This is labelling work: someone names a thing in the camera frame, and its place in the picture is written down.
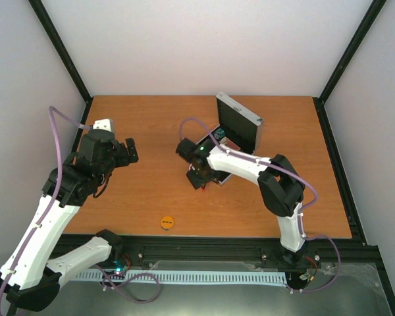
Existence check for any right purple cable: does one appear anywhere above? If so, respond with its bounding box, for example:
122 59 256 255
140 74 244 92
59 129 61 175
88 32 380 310
178 117 342 294

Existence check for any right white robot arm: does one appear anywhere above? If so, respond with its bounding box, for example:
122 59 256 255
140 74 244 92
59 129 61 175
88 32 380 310
176 138 305 266

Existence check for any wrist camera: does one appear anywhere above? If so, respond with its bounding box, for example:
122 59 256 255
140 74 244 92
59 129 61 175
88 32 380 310
92 118 115 133
175 138 198 163

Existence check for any orange blue round button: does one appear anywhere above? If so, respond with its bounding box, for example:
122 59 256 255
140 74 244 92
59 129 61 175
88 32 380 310
160 216 174 230

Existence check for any black aluminium frame rail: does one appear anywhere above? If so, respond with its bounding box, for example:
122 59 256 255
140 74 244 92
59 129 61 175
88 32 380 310
51 234 382 271

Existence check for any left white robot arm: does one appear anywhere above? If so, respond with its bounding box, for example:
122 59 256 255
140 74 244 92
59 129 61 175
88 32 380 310
0 129 139 315

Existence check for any white slotted cable duct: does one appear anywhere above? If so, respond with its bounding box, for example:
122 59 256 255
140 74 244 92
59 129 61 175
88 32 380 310
75 267 288 286

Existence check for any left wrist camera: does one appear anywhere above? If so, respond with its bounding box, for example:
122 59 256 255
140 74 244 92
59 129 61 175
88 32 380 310
92 118 115 133

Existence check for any playing card deck box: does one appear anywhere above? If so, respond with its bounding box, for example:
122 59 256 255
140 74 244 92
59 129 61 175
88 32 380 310
221 138 241 151

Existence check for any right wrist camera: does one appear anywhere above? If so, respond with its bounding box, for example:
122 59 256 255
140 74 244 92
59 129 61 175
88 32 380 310
175 138 198 163

